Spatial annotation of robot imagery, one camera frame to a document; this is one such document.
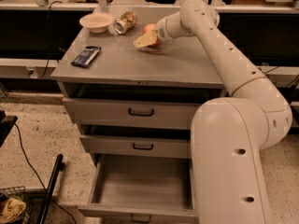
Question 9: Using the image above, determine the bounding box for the black floor cable left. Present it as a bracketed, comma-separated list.
[13, 122, 78, 224]

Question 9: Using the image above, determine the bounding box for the red apple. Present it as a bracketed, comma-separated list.
[143, 23, 161, 47]

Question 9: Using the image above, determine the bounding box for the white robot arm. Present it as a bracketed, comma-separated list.
[134, 0, 292, 224]

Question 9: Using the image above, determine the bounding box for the grey middle drawer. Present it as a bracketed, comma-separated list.
[79, 125, 191, 159]

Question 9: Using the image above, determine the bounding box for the grey drawer cabinet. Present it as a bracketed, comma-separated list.
[50, 5, 228, 170]

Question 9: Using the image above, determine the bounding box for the dark blue snack bar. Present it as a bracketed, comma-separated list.
[71, 46, 101, 68]

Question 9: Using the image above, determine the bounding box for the black top drawer handle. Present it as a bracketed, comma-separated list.
[128, 108, 154, 117]

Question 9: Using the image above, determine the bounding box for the silver drink can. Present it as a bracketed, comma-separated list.
[113, 11, 138, 35]

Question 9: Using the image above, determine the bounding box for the grey drawer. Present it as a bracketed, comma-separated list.
[78, 155, 199, 224]
[62, 84, 219, 131]
[79, 125, 191, 159]

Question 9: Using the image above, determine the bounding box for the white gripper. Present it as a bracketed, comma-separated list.
[134, 16, 173, 49]

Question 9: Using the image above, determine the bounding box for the black pole left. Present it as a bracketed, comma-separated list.
[36, 154, 64, 224]

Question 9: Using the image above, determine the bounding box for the black drawer handle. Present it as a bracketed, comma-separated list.
[131, 215, 151, 224]
[132, 143, 154, 151]
[128, 108, 154, 117]

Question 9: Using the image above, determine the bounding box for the black middle drawer handle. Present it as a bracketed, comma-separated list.
[132, 143, 154, 151]

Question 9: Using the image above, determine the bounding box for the black hanging cable left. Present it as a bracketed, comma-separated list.
[39, 0, 64, 79]

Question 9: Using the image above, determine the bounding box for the black bottom drawer handle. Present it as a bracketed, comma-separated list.
[131, 215, 151, 224]

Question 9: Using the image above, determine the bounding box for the cream bowl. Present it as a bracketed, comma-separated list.
[79, 13, 114, 34]

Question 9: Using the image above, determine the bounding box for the grey bottom drawer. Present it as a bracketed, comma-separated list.
[78, 155, 199, 224]

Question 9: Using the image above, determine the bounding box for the wire basket with bags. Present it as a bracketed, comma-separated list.
[0, 186, 30, 224]

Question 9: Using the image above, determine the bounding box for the grey top drawer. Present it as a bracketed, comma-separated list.
[62, 84, 219, 131]

